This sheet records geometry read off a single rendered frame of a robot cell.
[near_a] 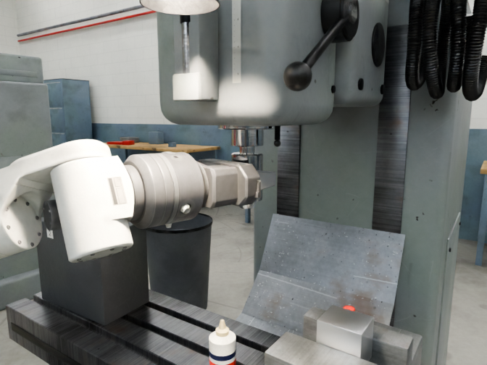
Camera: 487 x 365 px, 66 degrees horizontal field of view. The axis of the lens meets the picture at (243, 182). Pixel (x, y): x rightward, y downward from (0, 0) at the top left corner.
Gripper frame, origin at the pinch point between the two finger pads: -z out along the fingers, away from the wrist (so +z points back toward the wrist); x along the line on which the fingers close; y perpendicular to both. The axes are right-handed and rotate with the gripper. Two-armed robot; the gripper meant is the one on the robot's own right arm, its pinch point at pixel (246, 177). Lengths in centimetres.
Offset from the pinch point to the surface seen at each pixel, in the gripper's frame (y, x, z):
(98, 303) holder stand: 27.3, 29.4, 12.1
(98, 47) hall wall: -140, 695, -256
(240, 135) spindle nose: -6.3, -0.9, 2.2
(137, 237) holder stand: 16.0, 30.5, 2.9
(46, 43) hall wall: -165, 869, -212
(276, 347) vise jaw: 20.6, -10.4, 4.0
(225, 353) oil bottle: 24.8, -2.2, 5.8
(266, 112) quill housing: -9.4, -10.0, 6.3
